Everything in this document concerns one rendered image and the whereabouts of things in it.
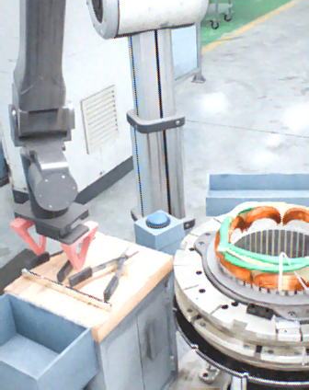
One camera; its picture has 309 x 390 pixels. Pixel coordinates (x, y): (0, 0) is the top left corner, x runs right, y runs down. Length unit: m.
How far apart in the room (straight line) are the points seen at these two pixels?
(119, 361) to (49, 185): 0.31
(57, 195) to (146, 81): 0.48
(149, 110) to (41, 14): 0.56
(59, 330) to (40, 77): 0.37
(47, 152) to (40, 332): 0.29
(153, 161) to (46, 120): 0.48
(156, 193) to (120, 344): 0.46
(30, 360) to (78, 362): 0.11
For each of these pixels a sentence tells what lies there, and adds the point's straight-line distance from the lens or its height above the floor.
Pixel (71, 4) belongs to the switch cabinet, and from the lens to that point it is 3.04.
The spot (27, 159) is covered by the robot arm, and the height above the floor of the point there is 1.28.
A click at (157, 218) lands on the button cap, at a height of 1.04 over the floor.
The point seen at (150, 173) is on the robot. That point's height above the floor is 1.06.
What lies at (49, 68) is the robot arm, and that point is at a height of 1.41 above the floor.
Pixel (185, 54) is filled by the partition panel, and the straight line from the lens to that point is 5.22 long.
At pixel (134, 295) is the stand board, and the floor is 1.06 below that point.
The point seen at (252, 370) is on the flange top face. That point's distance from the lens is 0.79.
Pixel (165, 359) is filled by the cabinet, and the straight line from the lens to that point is 1.04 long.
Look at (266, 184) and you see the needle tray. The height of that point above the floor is 1.04.
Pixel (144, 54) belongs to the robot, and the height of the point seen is 1.32.
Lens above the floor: 1.59
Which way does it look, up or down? 26 degrees down
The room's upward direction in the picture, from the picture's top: 5 degrees counter-clockwise
